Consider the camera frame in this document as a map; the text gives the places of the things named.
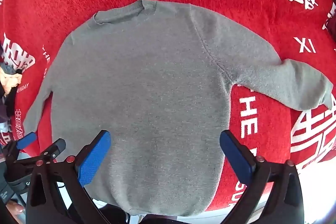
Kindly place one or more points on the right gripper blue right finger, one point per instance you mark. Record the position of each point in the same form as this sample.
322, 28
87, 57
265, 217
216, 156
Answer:
285, 202

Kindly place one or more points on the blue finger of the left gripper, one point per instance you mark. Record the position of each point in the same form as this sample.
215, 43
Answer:
26, 139
56, 147

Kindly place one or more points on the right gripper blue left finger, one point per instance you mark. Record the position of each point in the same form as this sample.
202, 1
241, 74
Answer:
75, 172

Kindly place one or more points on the grey knit sweater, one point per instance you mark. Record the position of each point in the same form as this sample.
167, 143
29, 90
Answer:
158, 76

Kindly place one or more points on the pile of dark clothes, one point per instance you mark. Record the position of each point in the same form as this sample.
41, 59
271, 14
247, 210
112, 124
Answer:
10, 79

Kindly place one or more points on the person's left hand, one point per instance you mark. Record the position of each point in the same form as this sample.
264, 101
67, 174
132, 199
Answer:
15, 208

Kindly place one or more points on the red printed bed blanket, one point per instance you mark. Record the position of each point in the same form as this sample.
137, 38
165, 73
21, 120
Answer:
33, 30

